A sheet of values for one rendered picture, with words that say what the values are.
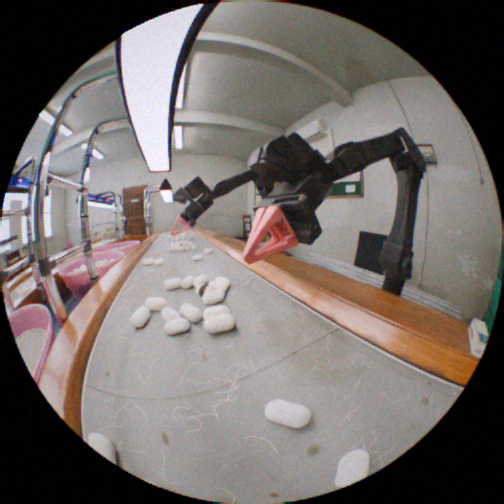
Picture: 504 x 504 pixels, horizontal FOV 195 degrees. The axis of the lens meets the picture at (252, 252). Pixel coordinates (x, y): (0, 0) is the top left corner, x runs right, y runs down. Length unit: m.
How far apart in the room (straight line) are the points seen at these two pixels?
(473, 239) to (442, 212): 0.51
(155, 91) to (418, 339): 0.41
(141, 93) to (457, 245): 2.19
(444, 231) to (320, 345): 1.95
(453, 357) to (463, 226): 1.89
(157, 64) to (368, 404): 0.36
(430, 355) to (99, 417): 0.31
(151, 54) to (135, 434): 0.31
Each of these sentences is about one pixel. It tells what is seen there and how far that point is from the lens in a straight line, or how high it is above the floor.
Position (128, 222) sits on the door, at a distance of 5.32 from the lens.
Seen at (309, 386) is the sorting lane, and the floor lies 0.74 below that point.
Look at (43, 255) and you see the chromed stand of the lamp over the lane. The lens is 0.26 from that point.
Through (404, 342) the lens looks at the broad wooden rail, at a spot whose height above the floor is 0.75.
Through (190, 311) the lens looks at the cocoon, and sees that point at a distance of 0.20.
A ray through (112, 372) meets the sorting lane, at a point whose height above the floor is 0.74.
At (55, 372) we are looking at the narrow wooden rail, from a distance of 0.21.
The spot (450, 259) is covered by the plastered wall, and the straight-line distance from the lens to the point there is 2.07.
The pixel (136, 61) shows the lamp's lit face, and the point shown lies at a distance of 0.21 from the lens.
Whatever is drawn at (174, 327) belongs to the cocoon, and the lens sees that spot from 0.19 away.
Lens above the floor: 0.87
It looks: 14 degrees down
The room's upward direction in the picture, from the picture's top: straight up
